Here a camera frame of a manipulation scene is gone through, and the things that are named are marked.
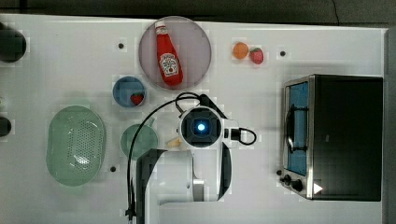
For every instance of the upper black cylinder cup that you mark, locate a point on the upper black cylinder cup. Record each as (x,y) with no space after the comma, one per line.
(13,45)

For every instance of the orange toy fruit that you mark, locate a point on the orange toy fruit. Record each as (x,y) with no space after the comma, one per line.
(240,50)

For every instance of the black toaster oven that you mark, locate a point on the black toaster oven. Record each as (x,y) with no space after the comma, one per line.
(332,140)

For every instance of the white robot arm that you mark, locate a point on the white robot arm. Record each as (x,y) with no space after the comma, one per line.
(199,171)

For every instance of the green oval colander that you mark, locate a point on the green oval colander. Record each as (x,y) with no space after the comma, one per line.
(76,145)

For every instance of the black cylinder cup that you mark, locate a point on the black cylinder cup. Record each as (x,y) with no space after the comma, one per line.
(5,126)
(13,45)

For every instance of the blue bowl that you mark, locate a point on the blue bowl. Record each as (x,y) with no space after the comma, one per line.
(124,88)

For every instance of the toy strawberry in bowl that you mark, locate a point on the toy strawberry in bowl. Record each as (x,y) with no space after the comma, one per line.
(137,98)

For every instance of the lower black cylinder cup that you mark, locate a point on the lower black cylinder cup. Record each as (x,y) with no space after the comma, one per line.
(5,126)

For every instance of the red plush ketchup bottle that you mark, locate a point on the red plush ketchup bottle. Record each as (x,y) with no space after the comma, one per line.
(168,61)

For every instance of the green measuring cup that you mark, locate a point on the green measuring cup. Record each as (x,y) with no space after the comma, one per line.
(147,139)

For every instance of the red toy strawberry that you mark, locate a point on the red toy strawberry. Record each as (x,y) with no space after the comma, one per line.
(256,56)

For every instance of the peeled toy banana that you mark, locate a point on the peeled toy banana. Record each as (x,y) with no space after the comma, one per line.
(176,142)

